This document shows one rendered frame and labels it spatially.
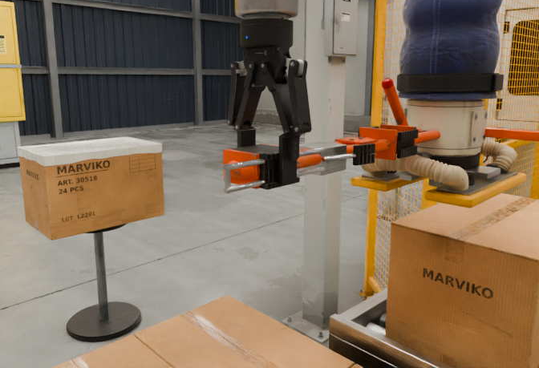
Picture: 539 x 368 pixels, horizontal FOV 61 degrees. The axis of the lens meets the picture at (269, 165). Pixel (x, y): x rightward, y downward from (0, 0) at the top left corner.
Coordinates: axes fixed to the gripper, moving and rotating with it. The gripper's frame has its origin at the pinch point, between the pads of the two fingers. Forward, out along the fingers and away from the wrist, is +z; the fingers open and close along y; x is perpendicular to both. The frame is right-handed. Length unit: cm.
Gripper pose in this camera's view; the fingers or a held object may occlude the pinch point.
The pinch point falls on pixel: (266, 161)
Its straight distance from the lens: 67.9
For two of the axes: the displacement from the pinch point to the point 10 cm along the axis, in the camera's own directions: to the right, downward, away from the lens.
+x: -7.2, 1.3, -6.8
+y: -6.9, -1.4, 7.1
